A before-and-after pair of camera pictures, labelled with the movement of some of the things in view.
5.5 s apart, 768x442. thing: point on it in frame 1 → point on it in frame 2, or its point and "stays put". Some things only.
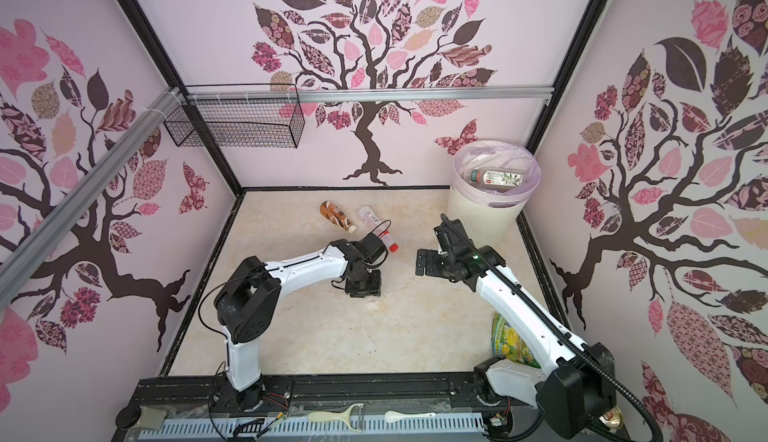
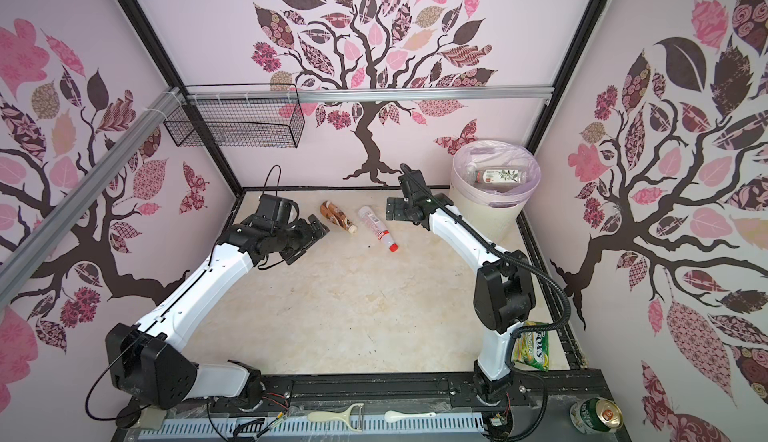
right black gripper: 430,268 → 397,211
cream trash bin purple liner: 492,183 stays put
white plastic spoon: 393,416 stays put
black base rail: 217,396 stays put
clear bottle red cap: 379,227 stays put
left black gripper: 374,289 → 309,237
